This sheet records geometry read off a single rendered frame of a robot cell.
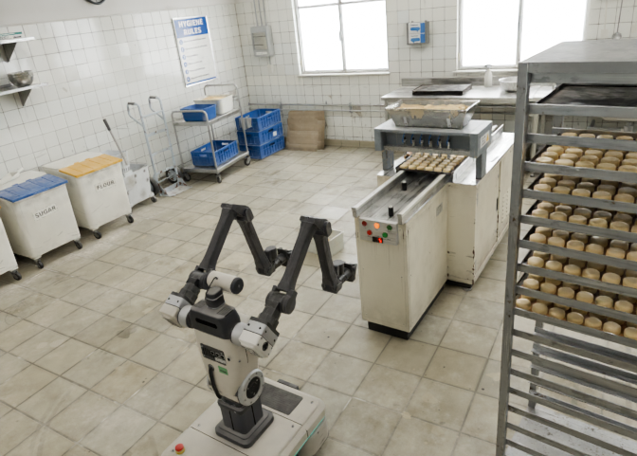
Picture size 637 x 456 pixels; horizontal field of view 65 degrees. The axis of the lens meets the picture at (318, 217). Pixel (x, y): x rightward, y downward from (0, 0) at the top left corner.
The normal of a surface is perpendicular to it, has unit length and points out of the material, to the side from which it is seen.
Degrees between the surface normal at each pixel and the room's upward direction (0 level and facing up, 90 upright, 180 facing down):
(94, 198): 92
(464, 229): 90
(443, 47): 90
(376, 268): 90
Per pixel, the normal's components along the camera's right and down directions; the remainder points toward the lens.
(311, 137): -0.49, 0.00
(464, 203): -0.54, 0.39
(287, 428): -0.10, -0.91
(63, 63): 0.86, 0.12
